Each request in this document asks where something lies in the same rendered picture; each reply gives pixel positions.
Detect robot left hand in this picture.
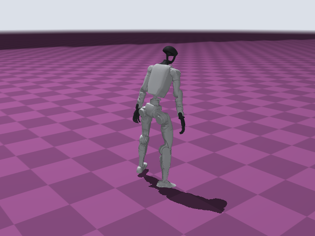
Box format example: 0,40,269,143
133,104,140,123

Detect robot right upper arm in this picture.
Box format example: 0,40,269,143
170,68,181,98

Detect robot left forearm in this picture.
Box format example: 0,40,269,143
137,89,146,108

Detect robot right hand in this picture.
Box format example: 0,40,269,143
178,112,185,134

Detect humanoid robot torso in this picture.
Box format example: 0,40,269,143
145,64,173,118

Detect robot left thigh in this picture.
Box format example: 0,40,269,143
139,106,153,144

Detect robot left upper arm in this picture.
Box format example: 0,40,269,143
141,65,154,92

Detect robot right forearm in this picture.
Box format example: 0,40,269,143
175,90,184,117

